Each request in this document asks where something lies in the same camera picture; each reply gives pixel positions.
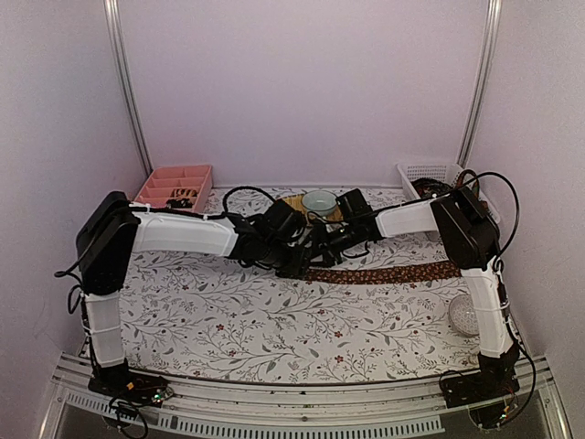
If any bamboo mat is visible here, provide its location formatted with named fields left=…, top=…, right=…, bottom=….
left=282, top=194, right=344, bottom=222

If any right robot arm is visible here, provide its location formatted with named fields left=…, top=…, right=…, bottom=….
left=308, top=182, right=525, bottom=399

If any aluminium front rail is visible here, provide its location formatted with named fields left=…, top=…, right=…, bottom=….
left=39, top=355, right=576, bottom=438

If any aluminium right corner post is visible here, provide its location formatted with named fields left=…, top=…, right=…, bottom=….
left=457, top=0, right=503, bottom=167

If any white plastic basket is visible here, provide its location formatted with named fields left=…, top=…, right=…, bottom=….
left=384, top=164, right=500, bottom=241

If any aluminium left corner post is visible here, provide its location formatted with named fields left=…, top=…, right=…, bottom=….
left=103, top=0, right=154, bottom=177

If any patterned glass bowl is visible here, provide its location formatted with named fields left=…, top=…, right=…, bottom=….
left=448, top=294, right=479, bottom=337

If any light green ceramic bowl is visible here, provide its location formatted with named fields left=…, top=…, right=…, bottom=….
left=301, top=190, right=337, bottom=217

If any aluminium corner post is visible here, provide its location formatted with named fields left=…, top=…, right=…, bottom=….
left=457, top=0, right=503, bottom=167
left=103, top=0, right=154, bottom=177

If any brown floral tie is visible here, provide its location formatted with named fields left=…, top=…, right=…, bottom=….
left=303, top=261, right=462, bottom=285

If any pink divided organizer tray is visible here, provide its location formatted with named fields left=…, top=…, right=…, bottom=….
left=134, top=165, right=213, bottom=213

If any rolled black patterned tie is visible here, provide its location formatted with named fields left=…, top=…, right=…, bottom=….
left=165, top=187, right=198, bottom=209

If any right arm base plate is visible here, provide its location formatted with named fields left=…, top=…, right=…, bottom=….
left=439, top=369, right=520, bottom=408

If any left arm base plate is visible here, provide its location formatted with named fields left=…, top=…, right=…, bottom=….
left=88, top=372, right=175, bottom=407

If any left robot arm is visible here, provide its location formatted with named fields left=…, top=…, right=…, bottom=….
left=54, top=191, right=310, bottom=397

